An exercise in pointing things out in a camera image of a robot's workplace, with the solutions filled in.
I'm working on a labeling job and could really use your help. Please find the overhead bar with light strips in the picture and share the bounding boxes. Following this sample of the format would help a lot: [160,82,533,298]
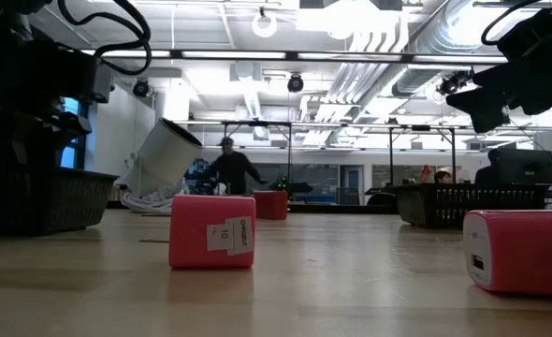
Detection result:
[81,48,509,66]

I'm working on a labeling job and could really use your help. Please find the black background rig frame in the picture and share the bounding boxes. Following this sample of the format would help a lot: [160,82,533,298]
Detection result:
[386,124,458,187]
[189,120,293,184]

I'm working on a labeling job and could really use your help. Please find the pink charger with paper label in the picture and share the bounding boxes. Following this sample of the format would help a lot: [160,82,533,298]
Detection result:
[168,194,257,270]

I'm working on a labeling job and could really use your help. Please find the silver ventilation duct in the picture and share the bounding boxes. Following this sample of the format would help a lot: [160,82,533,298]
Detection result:
[390,0,506,97]

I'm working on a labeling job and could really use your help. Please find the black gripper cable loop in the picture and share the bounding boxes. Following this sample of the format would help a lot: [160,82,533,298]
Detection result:
[56,0,153,77]
[480,0,539,48]

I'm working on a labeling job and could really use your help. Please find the blue lit window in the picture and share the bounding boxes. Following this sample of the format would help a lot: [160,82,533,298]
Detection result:
[60,95,89,170]

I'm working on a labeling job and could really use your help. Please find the white cylindrical lamp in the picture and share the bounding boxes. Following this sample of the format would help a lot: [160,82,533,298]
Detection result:
[123,117,204,198]

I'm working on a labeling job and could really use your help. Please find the black plastic mesh basket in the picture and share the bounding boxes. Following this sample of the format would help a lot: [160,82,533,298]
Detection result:
[389,183,551,231]
[0,166,120,237]

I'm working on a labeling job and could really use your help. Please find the black chair back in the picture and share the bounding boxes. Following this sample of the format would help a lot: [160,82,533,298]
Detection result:
[366,191,398,207]

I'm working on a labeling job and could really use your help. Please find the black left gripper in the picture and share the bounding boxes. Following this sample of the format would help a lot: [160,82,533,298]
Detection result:
[0,39,114,170]

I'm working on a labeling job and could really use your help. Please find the white ring light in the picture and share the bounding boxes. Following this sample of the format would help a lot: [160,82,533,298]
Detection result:
[251,7,279,39]

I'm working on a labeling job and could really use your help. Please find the black ceiling camera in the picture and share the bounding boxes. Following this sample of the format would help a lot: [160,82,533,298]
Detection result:
[132,78,152,98]
[286,73,305,94]
[437,68,474,97]

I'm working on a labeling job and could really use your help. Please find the coiled white cable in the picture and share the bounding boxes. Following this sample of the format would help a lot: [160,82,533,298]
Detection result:
[120,184,191,214]

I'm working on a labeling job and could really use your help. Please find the pink charger with white face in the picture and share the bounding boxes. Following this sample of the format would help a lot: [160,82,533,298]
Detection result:
[462,209,552,299]

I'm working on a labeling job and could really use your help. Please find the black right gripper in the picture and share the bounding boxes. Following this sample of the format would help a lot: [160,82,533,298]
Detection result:
[445,0,552,135]

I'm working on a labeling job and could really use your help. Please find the black monitor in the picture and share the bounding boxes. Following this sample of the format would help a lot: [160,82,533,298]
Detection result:
[487,148,552,186]

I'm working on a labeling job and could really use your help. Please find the red rectangular block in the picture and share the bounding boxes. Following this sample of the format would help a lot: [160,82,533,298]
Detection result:
[253,189,289,221]

